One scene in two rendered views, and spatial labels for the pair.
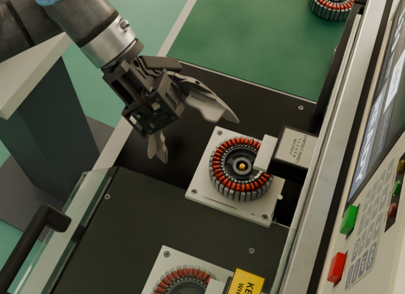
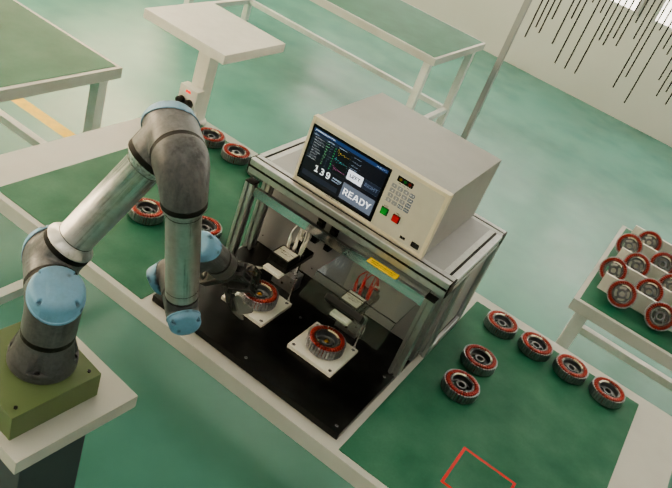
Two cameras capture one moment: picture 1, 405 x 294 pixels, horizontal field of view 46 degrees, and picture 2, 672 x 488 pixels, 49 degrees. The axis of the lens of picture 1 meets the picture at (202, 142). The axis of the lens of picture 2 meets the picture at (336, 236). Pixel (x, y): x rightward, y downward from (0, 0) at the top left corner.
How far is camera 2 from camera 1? 1.75 m
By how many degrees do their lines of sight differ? 63
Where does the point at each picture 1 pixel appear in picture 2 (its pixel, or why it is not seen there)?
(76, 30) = (226, 260)
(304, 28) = (158, 235)
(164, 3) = not seen: outside the picture
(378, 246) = (412, 192)
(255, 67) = not seen: hidden behind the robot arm
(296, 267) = (379, 238)
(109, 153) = (208, 352)
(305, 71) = not seen: hidden behind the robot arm
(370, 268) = (415, 196)
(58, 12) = (221, 256)
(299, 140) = (282, 250)
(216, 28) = (131, 268)
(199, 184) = (257, 316)
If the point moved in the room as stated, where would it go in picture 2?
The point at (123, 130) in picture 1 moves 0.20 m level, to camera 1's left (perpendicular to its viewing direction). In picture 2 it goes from (193, 340) to (164, 390)
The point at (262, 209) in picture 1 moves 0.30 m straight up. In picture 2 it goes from (282, 302) to (312, 219)
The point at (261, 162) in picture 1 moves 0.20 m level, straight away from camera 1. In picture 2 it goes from (278, 273) to (221, 239)
